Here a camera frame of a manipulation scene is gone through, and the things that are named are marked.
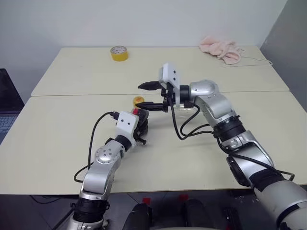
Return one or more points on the pink towel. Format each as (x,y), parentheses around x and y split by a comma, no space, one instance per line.
(223,48)

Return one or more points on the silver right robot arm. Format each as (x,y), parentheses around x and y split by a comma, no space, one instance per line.
(211,105)

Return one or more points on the dark laptop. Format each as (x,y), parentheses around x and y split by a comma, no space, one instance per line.
(8,93)

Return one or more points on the small dark drink bottle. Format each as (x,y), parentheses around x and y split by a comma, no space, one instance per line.
(138,99)

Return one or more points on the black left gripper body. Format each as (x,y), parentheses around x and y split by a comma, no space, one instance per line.
(141,131)

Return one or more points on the dark rounded shape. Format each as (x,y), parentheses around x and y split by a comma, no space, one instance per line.
(140,215)

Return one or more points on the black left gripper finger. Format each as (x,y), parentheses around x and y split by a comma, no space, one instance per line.
(144,117)

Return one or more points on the thin white thread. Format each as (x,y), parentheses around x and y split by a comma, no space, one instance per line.
(257,60)

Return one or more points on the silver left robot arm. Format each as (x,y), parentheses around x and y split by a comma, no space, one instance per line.
(100,172)

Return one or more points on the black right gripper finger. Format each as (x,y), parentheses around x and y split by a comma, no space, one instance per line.
(153,106)
(149,85)

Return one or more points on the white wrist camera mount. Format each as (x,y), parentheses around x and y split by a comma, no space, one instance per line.
(126,124)
(171,74)

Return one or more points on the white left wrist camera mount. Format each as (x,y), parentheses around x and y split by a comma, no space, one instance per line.
(126,124)

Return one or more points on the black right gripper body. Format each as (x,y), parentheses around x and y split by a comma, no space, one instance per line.
(169,103)

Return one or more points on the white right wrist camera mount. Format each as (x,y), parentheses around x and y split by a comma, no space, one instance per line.
(171,74)

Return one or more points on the yellow tape roll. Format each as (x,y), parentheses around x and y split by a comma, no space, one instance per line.
(120,56)

